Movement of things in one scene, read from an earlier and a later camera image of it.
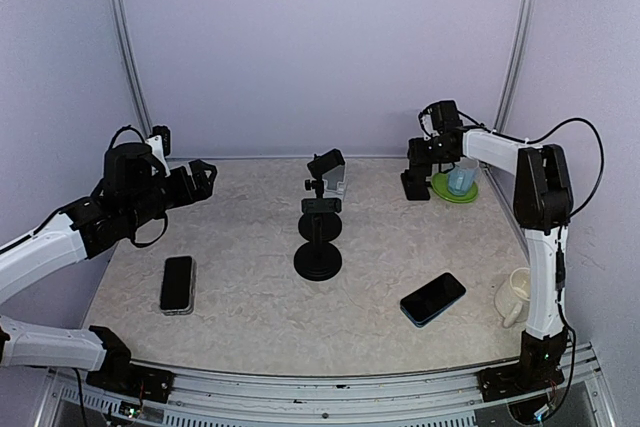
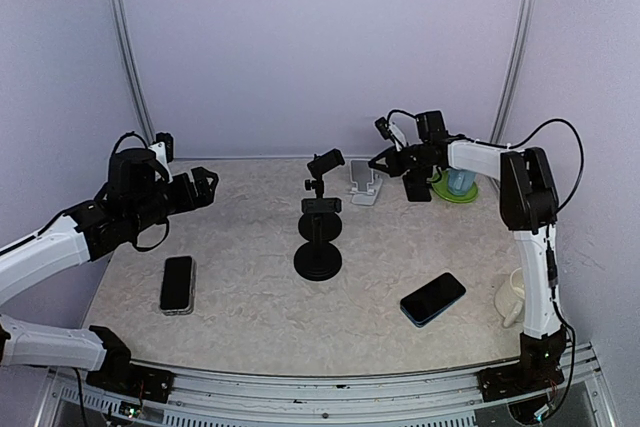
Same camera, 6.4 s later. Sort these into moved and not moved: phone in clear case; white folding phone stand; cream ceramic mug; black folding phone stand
Moved: white folding phone stand
Not moved: cream ceramic mug; phone in clear case; black folding phone stand
